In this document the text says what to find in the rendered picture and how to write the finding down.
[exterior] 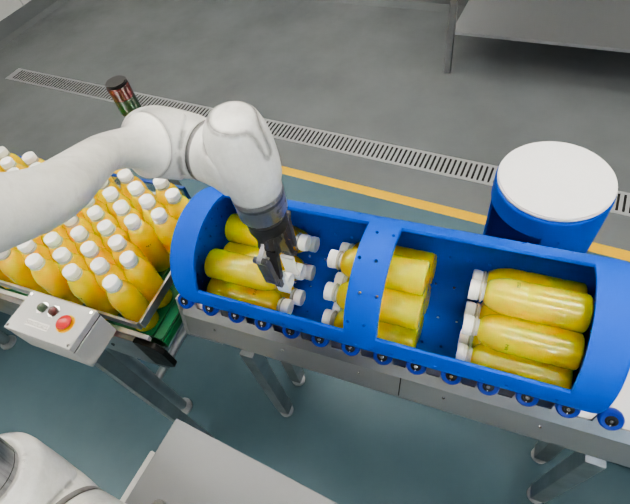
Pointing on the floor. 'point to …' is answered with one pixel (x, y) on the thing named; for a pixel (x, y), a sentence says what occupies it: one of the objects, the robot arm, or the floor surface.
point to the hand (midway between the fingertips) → (286, 273)
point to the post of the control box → (142, 389)
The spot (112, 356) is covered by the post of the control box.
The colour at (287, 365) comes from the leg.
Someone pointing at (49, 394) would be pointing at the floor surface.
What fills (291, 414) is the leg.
